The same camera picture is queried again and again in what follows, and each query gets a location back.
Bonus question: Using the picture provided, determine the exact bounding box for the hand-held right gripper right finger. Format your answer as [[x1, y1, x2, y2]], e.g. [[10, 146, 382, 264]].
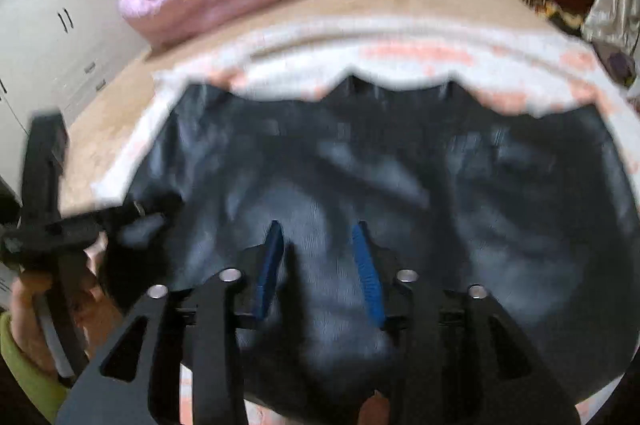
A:
[[350, 220, 582, 425]]

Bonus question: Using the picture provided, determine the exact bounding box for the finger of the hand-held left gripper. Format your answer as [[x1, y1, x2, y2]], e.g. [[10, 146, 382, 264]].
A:
[[97, 200, 173, 248]]

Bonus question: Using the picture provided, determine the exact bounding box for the beige bed blanket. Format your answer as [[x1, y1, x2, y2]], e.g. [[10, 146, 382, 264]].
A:
[[59, 0, 566, 216]]

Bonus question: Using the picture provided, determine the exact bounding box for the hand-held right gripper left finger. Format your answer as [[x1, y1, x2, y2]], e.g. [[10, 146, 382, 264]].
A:
[[55, 220, 287, 425]]

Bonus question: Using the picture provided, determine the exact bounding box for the purple cloth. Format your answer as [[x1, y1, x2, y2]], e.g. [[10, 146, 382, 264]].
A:
[[595, 40, 639, 88]]

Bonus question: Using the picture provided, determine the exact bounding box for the white pink-patterned blanket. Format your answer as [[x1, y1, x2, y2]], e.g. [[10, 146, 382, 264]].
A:
[[92, 15, 636, 201]]

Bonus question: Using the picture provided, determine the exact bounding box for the person's left forearm green sleeve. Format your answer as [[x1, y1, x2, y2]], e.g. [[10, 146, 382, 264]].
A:
[[0, 312, 68, 424]]

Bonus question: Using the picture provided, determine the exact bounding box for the person's right hand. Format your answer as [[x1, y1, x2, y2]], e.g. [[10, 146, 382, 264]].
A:
[[357, 392, 393, 425]]

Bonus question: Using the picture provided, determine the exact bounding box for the white wardrobe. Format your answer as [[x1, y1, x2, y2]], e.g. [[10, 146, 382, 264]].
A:
[[0, 0, 157, 206]]

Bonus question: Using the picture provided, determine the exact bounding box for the black leather jacket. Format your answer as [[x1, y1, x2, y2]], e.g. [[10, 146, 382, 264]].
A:
[[97, 75, 640, 416]]

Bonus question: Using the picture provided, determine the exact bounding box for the person's left hand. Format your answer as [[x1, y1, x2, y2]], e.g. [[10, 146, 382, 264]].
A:
[[10, 230, 126, 378]]

